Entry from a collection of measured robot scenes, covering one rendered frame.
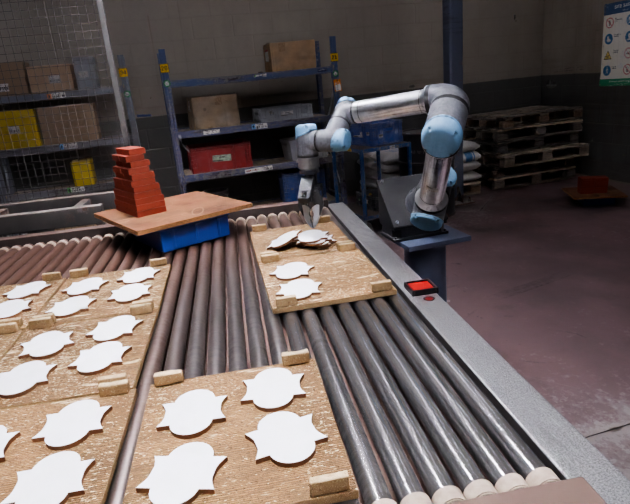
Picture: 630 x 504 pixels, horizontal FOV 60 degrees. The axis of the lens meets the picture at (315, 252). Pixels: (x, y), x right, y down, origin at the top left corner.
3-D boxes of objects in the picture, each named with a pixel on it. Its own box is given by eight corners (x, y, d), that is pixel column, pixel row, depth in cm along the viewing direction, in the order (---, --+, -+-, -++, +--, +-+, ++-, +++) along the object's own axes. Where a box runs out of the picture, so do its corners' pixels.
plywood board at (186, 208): (197, 194, 265) (196, 190, 265) (252, 207, 228) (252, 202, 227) (94, 217, 236) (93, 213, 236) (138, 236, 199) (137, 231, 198)
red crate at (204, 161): (246, 162, 631) (243, 138, 623) (253, 167, 590) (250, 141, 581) (189, 170, 615) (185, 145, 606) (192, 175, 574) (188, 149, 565)
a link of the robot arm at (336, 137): (350, 115, 181) (321, 117, 186) (340, 140, 176) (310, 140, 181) (357, 133, 187) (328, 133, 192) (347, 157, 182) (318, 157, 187)
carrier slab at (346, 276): (358, 252, 190) (357, 248, 190) (397, 294, 152) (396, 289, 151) (259, 267, 185) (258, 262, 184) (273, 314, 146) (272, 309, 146)
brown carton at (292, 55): (308, 71, 618) (305, 41, 608) (318, 69, 583) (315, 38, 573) (265, 75, 605) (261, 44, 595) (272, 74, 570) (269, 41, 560)
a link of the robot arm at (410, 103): (470, 66, 163) (331, 92, 190) (463, 91, 158) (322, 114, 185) (479, 95, 171) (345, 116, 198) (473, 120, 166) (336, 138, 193)
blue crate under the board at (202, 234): (198, 223, 250) (194, 202, 247) (232, 234, 227) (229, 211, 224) (133, 240, 233) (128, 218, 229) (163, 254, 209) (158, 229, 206)
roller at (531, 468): (328, 214, 263) (327, 205, 262) (575, 515, 79) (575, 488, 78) (318, 216, 263) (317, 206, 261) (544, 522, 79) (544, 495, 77)
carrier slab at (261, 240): (332, 224, 229) (332, 220, 229) (357, 252, 191) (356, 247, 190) (250, 235, 224) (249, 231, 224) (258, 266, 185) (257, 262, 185)
